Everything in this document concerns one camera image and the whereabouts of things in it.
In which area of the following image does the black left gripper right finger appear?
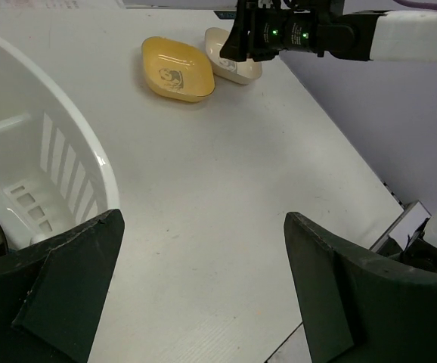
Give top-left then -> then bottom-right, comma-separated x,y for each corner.
284,212 -> 437,362

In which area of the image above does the white plastic dish bin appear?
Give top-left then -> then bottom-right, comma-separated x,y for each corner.
0,37 -> 119,251

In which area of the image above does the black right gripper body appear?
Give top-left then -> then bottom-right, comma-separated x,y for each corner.
237,1 -> 377,61

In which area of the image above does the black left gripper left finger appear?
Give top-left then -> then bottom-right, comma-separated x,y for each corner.
0,209 -> 125,362

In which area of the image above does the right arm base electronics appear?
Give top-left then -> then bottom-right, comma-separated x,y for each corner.
370,201 -> 437,273

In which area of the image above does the cream square panda dish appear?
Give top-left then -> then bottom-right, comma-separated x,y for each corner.
204,27 -> 262,85

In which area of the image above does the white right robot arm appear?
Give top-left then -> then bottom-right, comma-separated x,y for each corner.
220,0 -> 437,63

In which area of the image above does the yellow square panda dish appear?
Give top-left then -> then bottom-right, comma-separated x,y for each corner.
141,36 -> 215,103

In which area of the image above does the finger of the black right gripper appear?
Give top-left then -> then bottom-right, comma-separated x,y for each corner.
220,11 -> 250,61

